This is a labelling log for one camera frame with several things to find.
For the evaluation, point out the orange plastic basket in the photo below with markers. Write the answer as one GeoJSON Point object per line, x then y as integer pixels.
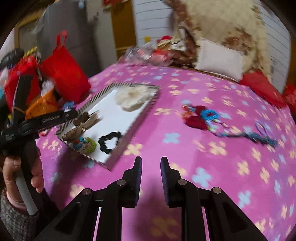
{"type": "Point", "coordinates": [43, 105]}

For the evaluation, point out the red heart pillow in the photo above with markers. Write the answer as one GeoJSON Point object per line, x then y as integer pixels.
{"type": "Point", "coordinates": [260, 85]}

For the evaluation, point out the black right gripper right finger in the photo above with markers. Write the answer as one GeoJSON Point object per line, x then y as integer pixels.
{"type": "Point", "coordinates": [206, 214]}

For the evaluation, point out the pink floral bed sheet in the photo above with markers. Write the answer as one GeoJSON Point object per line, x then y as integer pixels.
{"type": "Point", "coordinates": [259, 179]}

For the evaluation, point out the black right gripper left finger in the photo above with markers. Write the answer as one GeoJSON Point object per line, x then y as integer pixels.
{"type": "Point", "coordinates": [97, 215]}

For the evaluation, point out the floral beige quilt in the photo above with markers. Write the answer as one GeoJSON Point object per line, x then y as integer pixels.
{"type": "Point", "coordinates": [233, 24]}

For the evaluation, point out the blue hair claw clip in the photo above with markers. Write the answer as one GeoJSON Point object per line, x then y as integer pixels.
{"type": "Point", "coordinates": [68, 105]}

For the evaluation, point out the red gift bag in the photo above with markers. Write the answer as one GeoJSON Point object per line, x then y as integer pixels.
{"type": "Point", "coordinates": [70, 81]}

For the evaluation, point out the black scrunchie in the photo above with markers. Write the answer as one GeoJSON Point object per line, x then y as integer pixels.
{"type": "Point", "coordinates": [108, 142]}

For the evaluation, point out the striped white tray box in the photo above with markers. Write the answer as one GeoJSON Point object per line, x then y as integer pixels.
{"type": "Point", "coordinates": [112, 118]}

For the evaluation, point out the white cushion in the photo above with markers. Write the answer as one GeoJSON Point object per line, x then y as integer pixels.
{"type": "Point", "coordinates": [217, 59]}

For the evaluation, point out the santa plush toy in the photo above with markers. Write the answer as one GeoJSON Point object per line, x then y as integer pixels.
{"type": "Point", "coordinates": [164, 41]}

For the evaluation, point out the cream dotted scrunchie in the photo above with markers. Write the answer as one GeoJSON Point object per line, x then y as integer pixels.
{"type": "Point", "coordinates": [132, 98]}

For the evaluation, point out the navy striped ribbon bow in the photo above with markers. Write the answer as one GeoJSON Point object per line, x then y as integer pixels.
{"type": "Point", "coordinates": [256, 138]}

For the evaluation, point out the person left hand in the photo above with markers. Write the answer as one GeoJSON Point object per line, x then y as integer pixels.
{"type": "Point", "coordinates": [13, 164]}

